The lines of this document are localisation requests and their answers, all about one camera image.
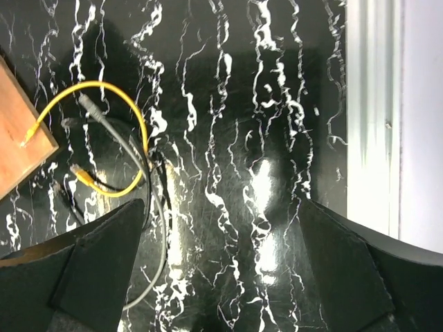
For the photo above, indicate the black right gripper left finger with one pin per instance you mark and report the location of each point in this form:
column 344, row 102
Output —
column 76, row 281

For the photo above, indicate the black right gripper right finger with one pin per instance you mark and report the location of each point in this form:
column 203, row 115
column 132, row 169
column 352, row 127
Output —
column 368, row 281

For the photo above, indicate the wooden board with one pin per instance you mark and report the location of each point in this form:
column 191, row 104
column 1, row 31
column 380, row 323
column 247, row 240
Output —
column 19, row 159

